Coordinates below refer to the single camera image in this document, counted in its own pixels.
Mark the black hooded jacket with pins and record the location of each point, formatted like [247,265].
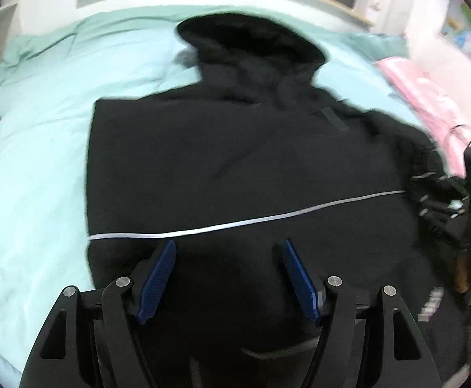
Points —
[231,167]

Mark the colourful wall map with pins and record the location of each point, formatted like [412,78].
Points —
[457,27]

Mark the pink pillow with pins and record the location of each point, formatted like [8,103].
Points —
[439,94]

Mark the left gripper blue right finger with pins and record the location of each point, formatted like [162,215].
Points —
[310,292]

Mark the teal pillow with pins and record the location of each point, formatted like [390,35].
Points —
[377,46]

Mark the teal bed quilt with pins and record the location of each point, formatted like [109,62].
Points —
[48,86]

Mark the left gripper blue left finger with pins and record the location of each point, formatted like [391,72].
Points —
[150,278]

